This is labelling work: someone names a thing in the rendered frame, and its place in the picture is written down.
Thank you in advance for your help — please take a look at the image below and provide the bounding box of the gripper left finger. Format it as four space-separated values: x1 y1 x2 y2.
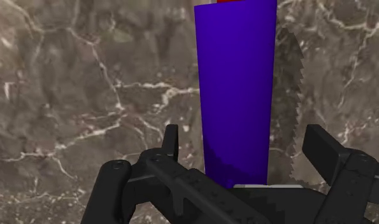
80 123 271 224

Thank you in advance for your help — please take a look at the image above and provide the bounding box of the blue robot stand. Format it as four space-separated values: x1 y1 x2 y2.
194 0 278 190

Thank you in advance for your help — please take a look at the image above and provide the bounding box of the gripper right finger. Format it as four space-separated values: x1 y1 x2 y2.
301 123 379 224

